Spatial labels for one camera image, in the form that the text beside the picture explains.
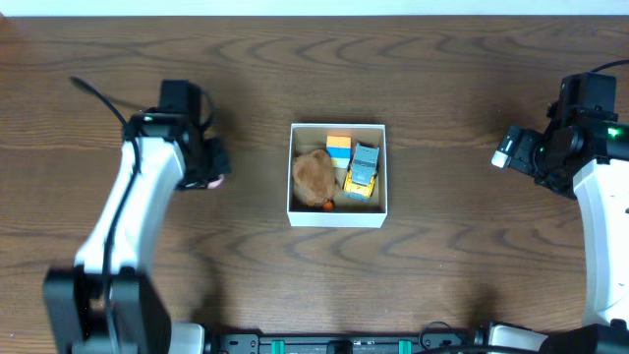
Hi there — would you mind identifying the white pink duck toy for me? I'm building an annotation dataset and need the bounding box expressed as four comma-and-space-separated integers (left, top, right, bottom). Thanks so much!
206, 174, 225, 189

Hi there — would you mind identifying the brown plush toy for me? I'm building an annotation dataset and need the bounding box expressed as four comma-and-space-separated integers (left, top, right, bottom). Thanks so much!
291, 149, 340, 207

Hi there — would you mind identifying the colourful puzzle cube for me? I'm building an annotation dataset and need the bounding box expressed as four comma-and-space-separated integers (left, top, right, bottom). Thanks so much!
326, 136, 352, 168

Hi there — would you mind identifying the yellow grey toy truck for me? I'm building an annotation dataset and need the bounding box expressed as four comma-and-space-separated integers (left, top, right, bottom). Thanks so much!
343, 144, 380, 202

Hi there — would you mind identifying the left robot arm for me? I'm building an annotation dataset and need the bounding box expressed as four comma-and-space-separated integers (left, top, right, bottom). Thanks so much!
42, 80, 231, 354

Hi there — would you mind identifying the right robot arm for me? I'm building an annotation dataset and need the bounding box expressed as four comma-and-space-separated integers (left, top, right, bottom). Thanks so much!
484, 71, 628, 353

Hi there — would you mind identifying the white cardboard box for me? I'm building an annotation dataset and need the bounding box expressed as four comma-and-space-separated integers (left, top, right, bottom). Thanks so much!
286, 123, 388, 228

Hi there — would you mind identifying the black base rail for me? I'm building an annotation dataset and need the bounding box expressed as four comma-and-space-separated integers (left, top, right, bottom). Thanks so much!
196, 320, 586, 354

